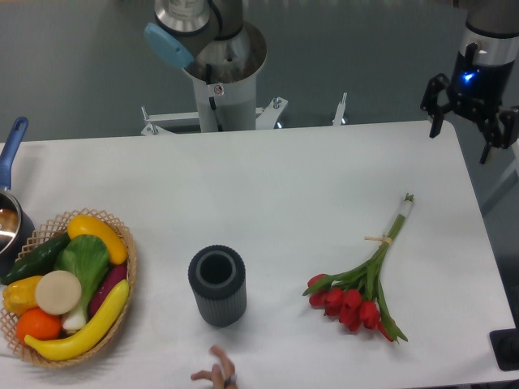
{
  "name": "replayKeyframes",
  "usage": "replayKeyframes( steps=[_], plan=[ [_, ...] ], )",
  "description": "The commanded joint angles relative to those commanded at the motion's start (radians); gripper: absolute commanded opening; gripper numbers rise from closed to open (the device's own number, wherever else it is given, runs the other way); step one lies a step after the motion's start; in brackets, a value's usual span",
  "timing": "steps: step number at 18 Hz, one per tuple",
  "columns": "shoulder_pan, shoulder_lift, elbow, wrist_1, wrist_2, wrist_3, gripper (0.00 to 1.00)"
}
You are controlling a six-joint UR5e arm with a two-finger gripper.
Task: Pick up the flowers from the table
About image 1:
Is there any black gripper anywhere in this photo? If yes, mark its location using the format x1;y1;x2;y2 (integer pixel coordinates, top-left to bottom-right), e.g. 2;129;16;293
420;53;518;165

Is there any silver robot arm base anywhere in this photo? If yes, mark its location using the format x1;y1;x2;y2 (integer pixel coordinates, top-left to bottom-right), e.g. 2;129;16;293
144;1;267;112

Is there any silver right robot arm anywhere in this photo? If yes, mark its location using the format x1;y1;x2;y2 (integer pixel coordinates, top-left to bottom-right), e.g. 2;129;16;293
447;1;518;164

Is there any person's hand with ring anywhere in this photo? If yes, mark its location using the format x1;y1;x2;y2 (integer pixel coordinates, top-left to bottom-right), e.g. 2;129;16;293
190;344;238;389

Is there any red tulip bouquet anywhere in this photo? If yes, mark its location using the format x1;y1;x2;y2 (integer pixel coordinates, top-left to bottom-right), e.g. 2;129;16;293
302;194;414;342

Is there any black device at table edge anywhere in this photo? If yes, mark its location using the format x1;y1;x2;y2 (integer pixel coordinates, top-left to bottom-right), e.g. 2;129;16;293
489;328;519;371

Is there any dark grey ribbed vase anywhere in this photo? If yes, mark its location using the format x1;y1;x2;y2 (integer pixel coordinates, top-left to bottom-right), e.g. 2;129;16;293
188;245;247;327

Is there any purple eggplant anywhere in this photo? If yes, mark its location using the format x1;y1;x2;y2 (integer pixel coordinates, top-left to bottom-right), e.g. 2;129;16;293
88;264;127;318

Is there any yellow squash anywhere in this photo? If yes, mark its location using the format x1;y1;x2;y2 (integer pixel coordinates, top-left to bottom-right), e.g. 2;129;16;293
67;215;128;265

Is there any green leafy lettuce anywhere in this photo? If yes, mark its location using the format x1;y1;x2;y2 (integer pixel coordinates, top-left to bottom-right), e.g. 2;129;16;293
54;235;109;335

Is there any woven wicker basket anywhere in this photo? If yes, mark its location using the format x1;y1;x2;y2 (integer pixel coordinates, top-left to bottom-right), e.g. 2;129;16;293
1;208;137;369

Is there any beige round mushroom cap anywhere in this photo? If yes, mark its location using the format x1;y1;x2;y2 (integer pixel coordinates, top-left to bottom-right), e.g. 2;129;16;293
35;271;82;315

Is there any green cucumber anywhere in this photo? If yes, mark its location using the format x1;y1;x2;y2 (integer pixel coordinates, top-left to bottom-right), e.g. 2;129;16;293
1;233;71;285

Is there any yellow banana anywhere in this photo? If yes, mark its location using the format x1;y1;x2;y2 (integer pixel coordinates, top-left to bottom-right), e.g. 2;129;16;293
25;280;130;361

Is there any orange fruit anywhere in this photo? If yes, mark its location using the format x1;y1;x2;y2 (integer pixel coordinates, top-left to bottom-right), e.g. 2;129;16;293
16;308;62;345

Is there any yellow bell pepper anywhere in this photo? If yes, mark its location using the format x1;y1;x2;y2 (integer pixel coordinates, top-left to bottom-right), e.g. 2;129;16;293
2;276;43;316

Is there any white metal mounting frame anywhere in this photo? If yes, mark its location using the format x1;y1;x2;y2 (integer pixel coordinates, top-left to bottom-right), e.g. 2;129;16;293
139;92;349;137

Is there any blue handled saucepan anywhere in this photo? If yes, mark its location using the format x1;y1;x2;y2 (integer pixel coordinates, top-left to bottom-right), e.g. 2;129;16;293
1;117;34;276

